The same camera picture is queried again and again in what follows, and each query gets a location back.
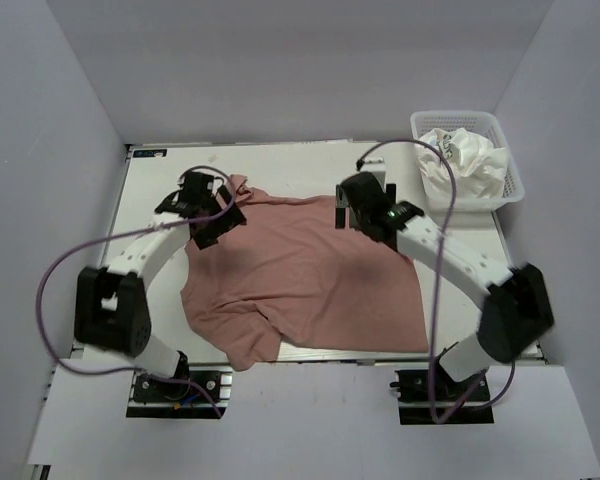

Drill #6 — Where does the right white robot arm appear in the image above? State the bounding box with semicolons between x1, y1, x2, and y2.
336;172;555;399

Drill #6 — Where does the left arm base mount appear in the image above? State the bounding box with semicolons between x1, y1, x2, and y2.
126;366;233;420

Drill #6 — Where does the pink t shirt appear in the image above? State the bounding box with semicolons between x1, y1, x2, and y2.
181;175;428;370

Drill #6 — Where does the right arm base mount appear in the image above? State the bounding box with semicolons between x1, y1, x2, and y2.
389;369;494;426

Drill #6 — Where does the white printed t shirt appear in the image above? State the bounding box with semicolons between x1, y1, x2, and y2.
414;128;510;200

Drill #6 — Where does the white plastic basket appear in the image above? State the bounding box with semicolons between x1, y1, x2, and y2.
410;110;525;212

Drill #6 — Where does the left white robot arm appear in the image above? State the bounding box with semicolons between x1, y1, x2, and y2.
74;167;246;399

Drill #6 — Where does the blue label sticker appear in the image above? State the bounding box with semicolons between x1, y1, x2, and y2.
132;149;168;158

